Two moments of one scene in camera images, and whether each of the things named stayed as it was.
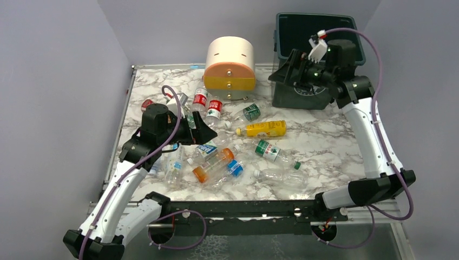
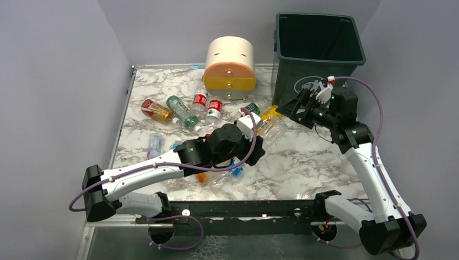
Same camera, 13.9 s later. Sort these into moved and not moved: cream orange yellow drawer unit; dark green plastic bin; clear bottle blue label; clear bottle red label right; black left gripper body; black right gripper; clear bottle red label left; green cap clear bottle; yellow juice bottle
Moved: black left gripper body; yellow juice bottle; black right gripper; green cap clear bottle
Not moved: dark green plastic bin; clear bottle blue label; clear bottle red label left; clear bottle red label right; cream orange yellow drawer unit
